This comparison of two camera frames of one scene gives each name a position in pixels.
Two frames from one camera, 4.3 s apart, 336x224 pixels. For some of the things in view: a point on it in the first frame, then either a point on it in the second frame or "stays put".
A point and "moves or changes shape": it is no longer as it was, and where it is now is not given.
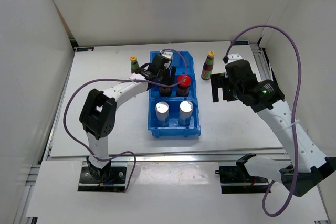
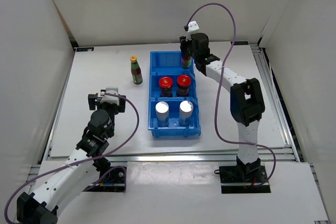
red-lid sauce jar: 165,92 stays put
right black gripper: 219,81 → 184,45
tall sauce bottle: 135,67 stays put
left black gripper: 170,80 → 119,107
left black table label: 84,49 stays put
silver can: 162,113 stays put
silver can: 186,110 stays put
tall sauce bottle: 208,66 moves or changes shape
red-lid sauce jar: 183,87 stays put
